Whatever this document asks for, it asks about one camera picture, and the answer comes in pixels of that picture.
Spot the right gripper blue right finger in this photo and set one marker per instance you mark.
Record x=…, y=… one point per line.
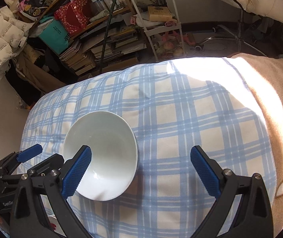
x=253, y=217

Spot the long dark reaching pole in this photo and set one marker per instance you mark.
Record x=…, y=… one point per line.
x=106, y=35

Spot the plain white bowl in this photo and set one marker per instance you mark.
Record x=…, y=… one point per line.
x=114, y=150

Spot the white rolling cart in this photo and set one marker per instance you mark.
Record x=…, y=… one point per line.
x=166, y=38

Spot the brown hanging coat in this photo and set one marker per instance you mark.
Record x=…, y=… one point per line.
x=29, y=65

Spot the teal shopping bag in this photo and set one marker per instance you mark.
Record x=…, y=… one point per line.
x=53, y=34

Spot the blue plaid tablecloth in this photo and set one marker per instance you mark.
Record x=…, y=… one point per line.
x=171, y=106

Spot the large cherry plate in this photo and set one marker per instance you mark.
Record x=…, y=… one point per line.
x=55, y=225

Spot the yellow box on cart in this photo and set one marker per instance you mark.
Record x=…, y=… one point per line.
x=159, y=14

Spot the stack of books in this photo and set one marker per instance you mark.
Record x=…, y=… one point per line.
x=79, y=58

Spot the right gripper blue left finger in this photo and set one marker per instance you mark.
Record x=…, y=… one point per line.
x=28, y=215

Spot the wooden shelf unit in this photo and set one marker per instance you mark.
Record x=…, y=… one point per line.
x=124, y=42

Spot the red gift bag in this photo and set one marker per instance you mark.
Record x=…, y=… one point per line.
x=74, y=16

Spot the white puffer jacket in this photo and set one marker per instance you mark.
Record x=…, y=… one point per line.
x=13, y=37

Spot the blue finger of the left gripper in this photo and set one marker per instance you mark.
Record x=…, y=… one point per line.
x=10, y=163
x=49, y=167

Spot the black patterned tote bag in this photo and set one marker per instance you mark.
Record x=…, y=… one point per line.
x=32, y=9

